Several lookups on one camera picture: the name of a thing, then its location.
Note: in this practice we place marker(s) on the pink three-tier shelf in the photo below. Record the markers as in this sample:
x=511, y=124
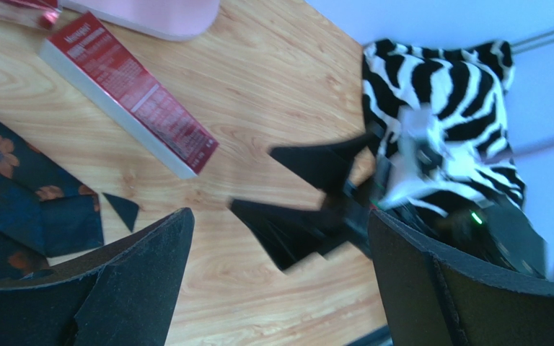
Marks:
x=172, y=20

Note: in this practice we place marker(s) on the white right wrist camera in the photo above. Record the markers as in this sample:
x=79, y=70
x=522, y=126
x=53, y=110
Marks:
x=419, y=157

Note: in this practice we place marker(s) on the red toothpaste box front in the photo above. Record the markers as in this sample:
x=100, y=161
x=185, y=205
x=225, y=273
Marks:
x=94, y=61

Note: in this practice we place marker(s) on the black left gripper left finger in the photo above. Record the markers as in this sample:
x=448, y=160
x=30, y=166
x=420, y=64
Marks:
x=123, y=293

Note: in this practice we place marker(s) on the small black triangle piece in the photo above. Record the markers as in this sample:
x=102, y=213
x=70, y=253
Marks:
x=126, y=209

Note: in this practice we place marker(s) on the red toothpaste box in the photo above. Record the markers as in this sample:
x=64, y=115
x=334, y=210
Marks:
x=94, y=61
x=39, y=14

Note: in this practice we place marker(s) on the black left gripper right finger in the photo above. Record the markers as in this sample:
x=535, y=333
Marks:
x=434, y=294

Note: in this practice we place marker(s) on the red toothpaste box back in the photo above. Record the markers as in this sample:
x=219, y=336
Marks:
x=39, y=14

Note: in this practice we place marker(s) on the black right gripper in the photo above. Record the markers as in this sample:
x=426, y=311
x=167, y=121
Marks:
x=289, y=235

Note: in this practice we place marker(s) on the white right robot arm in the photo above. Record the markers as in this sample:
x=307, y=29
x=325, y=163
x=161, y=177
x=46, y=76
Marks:
x=498, y=232

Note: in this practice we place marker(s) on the zebra print cloth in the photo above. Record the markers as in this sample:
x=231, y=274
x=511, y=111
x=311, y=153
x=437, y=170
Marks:
x=466, y=90

